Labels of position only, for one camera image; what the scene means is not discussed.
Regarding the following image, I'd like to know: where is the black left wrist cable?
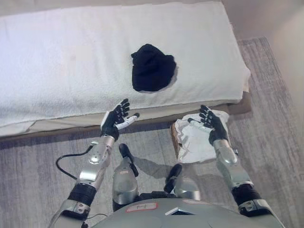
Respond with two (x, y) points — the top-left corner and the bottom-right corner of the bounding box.
(56, 144), (93, 180)

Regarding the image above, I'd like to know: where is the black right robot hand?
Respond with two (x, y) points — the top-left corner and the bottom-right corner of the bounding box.
(187, 104), (230, 147)

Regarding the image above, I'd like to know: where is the silver right robot leg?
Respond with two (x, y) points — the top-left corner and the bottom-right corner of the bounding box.
(163, 163), (201, 202)

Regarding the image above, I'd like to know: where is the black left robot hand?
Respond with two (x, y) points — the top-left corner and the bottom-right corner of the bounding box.
(101, 98), (140, 140)

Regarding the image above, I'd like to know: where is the black garment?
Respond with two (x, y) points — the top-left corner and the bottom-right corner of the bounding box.
(130, 43), (178, 93)

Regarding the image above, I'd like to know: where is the white cloth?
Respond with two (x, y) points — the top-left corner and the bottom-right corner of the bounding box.
(174, 109), (230, 164)

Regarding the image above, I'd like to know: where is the beige bed frame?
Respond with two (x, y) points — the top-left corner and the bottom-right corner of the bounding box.
(0, 78), (252, 143)

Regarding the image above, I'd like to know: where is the white towel-covered bed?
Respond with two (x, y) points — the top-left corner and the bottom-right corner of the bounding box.
(0, 0), (251, 128)

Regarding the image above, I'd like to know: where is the silver left robot leg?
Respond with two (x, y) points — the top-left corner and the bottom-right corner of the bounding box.
(111, 143), (140, 212)

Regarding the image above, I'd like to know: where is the grey robot torso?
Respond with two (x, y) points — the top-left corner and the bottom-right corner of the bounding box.
(87, 198), (283, 228)

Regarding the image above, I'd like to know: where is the grey rug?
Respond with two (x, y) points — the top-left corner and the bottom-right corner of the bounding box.
(0, 37), (304, 228)

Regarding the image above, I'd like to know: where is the silver robot leg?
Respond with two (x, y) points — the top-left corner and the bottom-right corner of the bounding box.
(111, 143), (140, 212)
(163, 163), (201, 202)

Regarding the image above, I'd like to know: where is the tan woven basket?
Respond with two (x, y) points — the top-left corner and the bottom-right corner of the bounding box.
(170, 122), (183, 163)

